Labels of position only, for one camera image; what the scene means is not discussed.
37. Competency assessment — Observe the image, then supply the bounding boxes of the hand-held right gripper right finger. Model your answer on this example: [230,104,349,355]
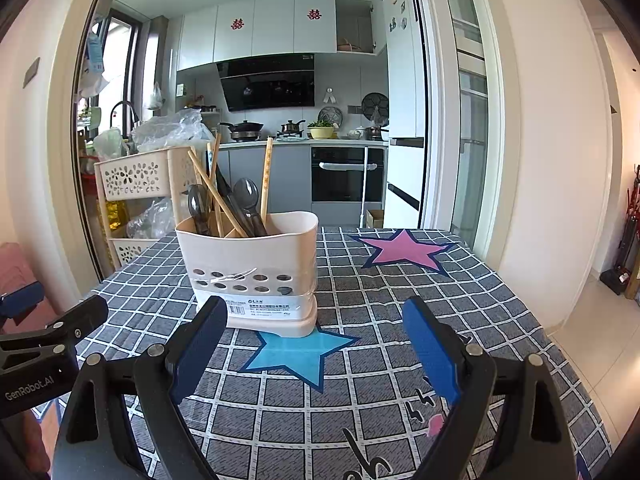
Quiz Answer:
[401,296,583,480]

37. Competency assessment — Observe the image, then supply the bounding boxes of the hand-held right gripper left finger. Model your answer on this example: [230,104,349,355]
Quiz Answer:
[50,296,228,480]

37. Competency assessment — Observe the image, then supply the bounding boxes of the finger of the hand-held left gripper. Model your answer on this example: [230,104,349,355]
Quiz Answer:
[0,295,109,377]
[0,282,46,319]

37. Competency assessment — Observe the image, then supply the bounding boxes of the beige plastic utensil holder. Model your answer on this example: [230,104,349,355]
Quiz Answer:
[175,211,319,338]

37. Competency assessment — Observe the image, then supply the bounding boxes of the plain bamboo chopstick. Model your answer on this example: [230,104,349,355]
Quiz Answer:
[187,151,247,238]
[212,131,223,237]

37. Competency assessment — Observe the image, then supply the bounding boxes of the dotted bamboo chopstick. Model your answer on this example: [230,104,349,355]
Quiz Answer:
[259,136,274,217]

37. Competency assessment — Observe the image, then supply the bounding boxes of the pink plastic stool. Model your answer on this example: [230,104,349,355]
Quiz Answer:
[0,242,56,333]

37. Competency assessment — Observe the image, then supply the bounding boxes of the grey checked star tablecloth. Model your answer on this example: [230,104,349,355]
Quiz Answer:
[30,226,613,480]

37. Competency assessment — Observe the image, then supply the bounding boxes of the yellow oil bottle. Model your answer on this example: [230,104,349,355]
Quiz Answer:
[102,200,126,233]

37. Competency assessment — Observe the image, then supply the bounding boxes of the clear plastic bags bundle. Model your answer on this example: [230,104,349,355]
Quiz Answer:
[126,197,176,240]

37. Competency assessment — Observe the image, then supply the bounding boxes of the beige plastic storage cart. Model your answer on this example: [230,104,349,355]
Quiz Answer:
[95,146,198,268]

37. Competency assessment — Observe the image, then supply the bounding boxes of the white pole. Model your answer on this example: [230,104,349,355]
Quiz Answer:
[359,147,378,228]

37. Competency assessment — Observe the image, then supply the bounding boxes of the black built-in oven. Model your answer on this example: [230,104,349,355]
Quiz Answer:
[311,146,386,204]

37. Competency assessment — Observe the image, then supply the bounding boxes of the clear plastic bags pile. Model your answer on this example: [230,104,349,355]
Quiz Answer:
[131,108,216,153]

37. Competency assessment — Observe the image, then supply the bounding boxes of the grey kitchen counter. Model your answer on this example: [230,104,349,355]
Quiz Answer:
[218,137,390,228]

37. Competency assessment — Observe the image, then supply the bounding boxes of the curved kitchen faucet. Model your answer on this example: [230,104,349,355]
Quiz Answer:
[110,101,141,133]

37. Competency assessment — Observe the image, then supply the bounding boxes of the dark cleaning tool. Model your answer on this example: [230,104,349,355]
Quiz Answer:
[600,164,640,296]

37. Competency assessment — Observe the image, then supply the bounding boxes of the black wok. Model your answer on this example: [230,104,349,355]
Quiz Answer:
[218,120,265,141]

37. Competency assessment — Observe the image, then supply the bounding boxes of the glass sliding door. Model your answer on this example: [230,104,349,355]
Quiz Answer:
[425,0,506,261]

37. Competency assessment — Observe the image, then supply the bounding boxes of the yellow bowl with greens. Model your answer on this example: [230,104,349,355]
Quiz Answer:
[306,120,338,140]

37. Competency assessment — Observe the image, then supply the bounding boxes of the dark round strainer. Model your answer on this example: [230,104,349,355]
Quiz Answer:
[361,92,388,121]

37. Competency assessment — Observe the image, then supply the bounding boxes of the blue hanging plastic bag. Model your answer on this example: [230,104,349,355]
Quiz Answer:
[77,17,108,98]

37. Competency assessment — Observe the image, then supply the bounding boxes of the white refrigerator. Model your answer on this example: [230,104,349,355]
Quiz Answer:
[382,0,428,231]

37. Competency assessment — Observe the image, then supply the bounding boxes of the black range hood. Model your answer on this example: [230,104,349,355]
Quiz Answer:
[216,52,317,112]

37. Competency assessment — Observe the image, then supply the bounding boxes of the white wall cabinets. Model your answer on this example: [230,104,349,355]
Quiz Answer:
[176,0,388,72]

